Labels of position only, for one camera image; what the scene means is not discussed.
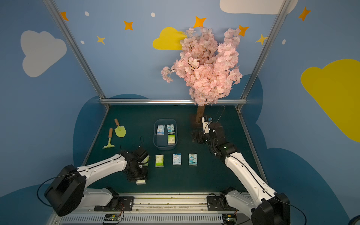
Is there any green tissue pack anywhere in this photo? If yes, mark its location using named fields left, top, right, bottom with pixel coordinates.
left=167, top=135, right=176, bottom=145
left=136, top=180, right=146, bottom=185
left=141, top=155, right=150, bottom=167
left=155, top=154, right=164, bottom=168

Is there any blue monster tissue pack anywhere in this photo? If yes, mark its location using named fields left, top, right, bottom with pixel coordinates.
left=188, top=153, right=198, bottom=166

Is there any white blue elephant tissue pack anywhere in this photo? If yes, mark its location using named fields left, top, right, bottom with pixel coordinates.
left=172, top=153, right=182, bottom=166

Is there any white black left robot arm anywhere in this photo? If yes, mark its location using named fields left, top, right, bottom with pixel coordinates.
left=44, top=146, right=148, bottom=217

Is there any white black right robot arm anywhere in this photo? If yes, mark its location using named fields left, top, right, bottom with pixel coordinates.
left=192, top=122, right=291, bottom=225

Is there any blue plastic storage box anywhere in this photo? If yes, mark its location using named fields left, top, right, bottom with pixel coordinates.
left=153, top=119, right=178, bottom=151

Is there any brown artificial tree trunk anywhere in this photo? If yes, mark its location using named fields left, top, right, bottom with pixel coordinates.
left=195, top=106, right=205, bottom=124

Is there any teal tissue pack bottom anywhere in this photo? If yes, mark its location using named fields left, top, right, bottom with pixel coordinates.
left=166, top=124, right=176, bottom=135

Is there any white blue dog tissue pack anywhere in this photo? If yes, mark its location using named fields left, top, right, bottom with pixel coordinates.
left=156, top=125, right=165, bottom=135

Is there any pink blossom tree crown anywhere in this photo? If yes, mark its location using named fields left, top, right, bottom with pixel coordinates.
left=161, top=28, right=243, bottom=106

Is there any dark metal tree base plate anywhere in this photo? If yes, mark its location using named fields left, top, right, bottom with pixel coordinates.
left=190, top=114, right=203, bottom=127

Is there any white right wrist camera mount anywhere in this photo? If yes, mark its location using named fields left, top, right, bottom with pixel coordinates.
left=201, top=116, right=213, bottom=135

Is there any green rake wooden handle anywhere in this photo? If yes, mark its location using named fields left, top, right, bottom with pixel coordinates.
left=103, top=128, right=115, bottom=149

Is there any aluminium frame rail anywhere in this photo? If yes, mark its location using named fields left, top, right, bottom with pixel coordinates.
left=99, top=98, right=247, bottom=105

